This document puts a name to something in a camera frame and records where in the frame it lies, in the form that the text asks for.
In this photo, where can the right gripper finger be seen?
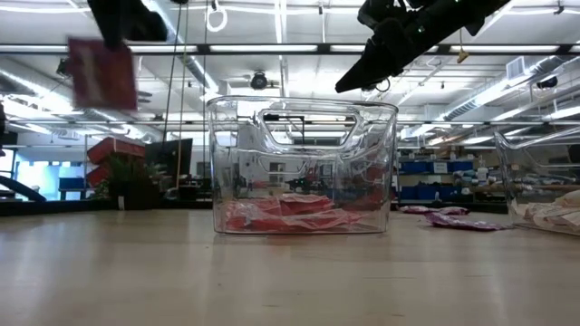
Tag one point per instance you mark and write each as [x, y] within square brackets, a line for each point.
[367, 68]

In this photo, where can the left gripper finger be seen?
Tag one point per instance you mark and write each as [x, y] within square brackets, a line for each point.
[111, 22]

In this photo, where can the purple Skittles candy packet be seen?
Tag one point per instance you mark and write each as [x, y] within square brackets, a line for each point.
[462, 222]
[448, 210]

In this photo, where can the clear plastic bin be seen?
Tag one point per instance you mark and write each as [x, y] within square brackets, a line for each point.
[235, 181]
[534, 181]

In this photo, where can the black overhead crossbar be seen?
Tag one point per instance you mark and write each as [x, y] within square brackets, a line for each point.
[272, 48]

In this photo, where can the white ceiling vent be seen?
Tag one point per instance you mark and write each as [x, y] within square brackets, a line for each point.
[516, 68]

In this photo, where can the blue storage shelf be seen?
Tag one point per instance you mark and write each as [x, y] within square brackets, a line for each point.
[439, 179]

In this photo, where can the black room monitor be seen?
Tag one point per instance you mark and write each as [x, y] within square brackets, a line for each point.
[170, 156]

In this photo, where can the green potted plant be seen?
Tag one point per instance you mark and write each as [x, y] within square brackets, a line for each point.
[131, 179]

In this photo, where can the black overhead camera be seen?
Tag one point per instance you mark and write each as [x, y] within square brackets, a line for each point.
[259, 80]

